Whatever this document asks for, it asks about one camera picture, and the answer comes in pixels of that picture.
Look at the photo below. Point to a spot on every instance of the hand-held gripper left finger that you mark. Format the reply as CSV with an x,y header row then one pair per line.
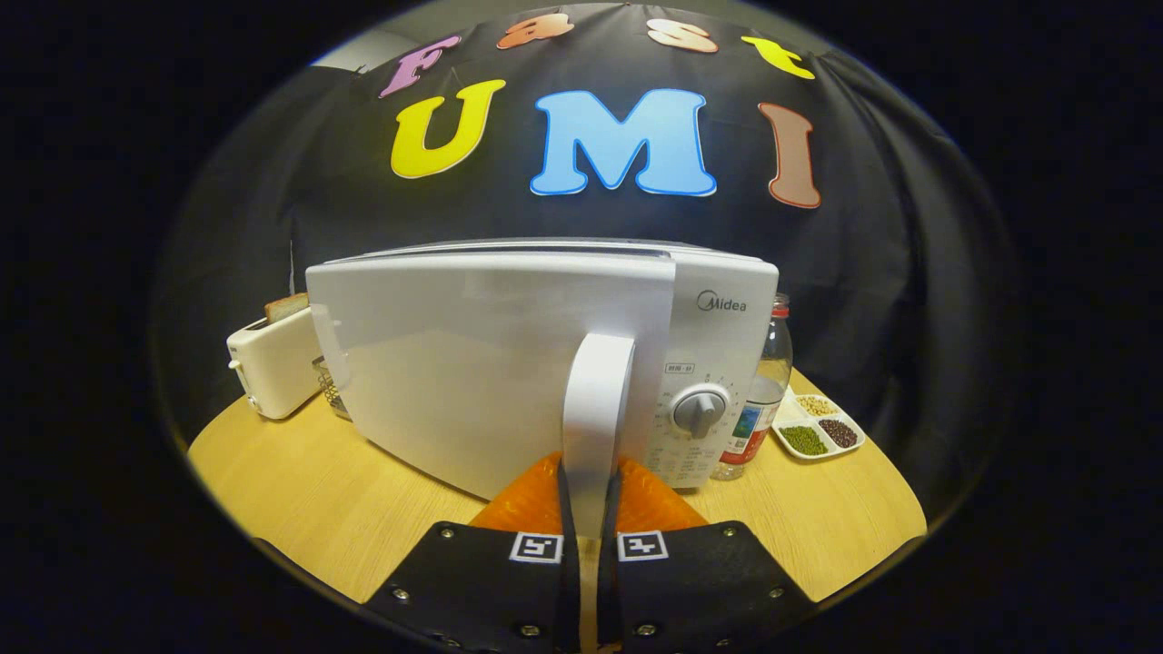
x,y
570,599

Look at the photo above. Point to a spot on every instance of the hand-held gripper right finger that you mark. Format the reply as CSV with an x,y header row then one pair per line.
x,y
607,599

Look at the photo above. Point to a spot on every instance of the white microwave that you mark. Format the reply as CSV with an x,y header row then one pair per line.
x,y
472,363

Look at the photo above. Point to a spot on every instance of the white divided dish of beans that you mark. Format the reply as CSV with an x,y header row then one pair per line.
x,y
804,440

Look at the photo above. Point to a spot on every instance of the clear plastic water bottle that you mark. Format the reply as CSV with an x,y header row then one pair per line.
x,y
768,381

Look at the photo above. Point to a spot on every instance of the metal mesh basket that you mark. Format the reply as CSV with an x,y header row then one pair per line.
x,y
329,391

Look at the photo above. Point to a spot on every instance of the white toaster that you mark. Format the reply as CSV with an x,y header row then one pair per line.
x,y
277,363

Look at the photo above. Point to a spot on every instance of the toast slice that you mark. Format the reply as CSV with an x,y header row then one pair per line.
x,y
286,307

